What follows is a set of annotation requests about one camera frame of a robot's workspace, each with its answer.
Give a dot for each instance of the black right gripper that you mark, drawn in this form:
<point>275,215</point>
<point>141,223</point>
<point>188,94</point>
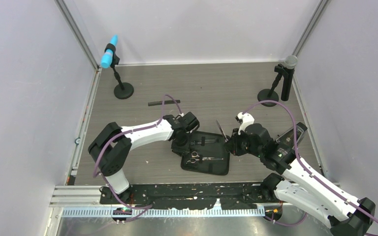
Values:
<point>233,145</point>

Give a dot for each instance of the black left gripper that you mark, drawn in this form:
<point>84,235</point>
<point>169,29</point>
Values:
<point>183,149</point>

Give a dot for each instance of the silver thinning scissors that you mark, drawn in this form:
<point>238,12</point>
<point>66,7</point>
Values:
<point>222,131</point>

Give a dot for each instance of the silver hair scissors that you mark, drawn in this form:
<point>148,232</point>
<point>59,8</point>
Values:
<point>196,158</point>

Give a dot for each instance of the black zip tool case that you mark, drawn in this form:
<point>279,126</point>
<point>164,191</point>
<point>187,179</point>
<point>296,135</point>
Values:
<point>219,168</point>

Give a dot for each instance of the black hair clip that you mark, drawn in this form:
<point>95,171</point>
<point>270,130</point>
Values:
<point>203,142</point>

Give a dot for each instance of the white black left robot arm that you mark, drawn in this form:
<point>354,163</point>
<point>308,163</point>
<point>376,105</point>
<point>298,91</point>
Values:
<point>110,148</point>

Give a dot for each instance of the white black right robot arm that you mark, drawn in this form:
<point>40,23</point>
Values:
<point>295,181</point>

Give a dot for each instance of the black hair comb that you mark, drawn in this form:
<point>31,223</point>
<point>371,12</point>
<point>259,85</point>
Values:
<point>166,102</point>

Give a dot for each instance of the clear black box device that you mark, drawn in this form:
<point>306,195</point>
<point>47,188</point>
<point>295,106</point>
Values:
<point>285,142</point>

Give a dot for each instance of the black right microphone stand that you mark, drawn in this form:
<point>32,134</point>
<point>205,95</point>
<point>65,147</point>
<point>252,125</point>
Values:
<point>270,94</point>

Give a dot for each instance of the black microphone stand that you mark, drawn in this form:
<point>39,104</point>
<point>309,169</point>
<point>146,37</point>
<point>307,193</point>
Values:
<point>270,94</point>
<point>122,90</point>

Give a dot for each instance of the black left microphone stand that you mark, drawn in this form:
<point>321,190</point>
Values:
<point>122,90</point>

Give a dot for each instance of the black silver microphone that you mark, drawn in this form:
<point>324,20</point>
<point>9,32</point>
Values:
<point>289,66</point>

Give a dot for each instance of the blue microphone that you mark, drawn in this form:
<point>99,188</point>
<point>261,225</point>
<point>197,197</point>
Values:
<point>109,53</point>

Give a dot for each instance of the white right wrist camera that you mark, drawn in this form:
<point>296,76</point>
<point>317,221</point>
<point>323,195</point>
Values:
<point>244,119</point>

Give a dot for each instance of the black mounting base plate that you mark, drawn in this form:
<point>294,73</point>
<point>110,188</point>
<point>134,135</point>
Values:
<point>192,196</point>

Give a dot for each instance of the aluminium frame rail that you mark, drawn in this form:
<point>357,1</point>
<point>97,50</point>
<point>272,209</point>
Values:
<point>79,201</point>

